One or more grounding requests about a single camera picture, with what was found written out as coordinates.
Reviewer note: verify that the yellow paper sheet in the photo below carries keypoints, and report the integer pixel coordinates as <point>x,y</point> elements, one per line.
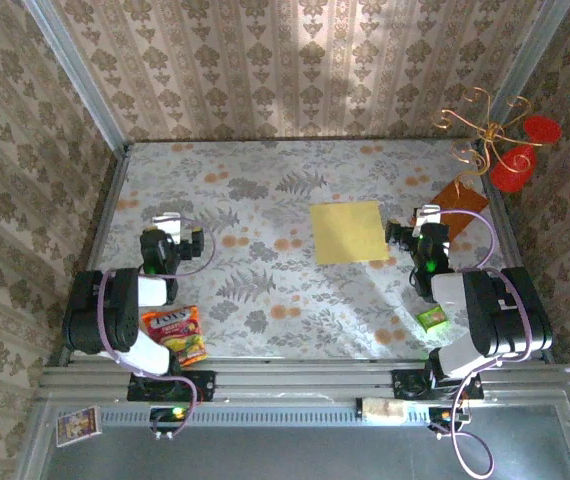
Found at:
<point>350,232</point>

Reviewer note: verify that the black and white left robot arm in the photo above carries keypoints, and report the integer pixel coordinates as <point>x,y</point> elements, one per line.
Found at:
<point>115,320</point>

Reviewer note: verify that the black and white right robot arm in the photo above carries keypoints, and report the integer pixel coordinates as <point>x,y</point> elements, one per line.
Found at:
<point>495,320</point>

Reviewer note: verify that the orange brown square card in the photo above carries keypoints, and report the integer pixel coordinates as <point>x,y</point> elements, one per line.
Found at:
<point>462,205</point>

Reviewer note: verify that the grey metal sheet panel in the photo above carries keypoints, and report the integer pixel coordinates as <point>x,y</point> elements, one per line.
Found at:
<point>290,455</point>

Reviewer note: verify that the small green packet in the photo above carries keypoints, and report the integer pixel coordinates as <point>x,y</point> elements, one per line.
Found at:
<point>432,318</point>

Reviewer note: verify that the red orange candy bag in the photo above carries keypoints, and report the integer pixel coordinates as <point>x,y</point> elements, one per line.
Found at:
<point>180,332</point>

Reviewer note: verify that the red round disc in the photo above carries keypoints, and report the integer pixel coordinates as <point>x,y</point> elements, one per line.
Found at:
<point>512,170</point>
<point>542,130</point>

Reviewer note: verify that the floral patterned table mat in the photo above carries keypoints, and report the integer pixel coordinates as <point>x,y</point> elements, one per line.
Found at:
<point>315,325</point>

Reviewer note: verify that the small controller board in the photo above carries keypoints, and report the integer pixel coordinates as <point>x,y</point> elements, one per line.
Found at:
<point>445,416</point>
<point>167,415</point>

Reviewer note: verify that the small picture card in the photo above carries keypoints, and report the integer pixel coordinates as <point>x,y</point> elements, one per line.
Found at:
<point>78,426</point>

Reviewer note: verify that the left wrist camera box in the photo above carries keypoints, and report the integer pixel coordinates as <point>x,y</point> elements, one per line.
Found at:
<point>165,218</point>

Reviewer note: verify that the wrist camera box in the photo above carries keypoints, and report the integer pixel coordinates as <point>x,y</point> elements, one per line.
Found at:
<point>427,211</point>
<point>165,218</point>

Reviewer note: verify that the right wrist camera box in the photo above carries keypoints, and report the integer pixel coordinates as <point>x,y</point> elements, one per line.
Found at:
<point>427,211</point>

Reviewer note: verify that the aluminium side rail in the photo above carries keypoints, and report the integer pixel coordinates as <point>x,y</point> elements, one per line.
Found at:
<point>510,240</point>
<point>108,200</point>

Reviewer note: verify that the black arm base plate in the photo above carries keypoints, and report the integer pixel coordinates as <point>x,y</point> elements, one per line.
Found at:
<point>410,385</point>
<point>200,385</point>

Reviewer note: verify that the aluminium frame post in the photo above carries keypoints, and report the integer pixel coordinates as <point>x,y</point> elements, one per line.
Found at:
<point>533,50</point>
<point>80,75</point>

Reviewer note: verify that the aluminium rail beam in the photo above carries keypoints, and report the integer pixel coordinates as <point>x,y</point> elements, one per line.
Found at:
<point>305,380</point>

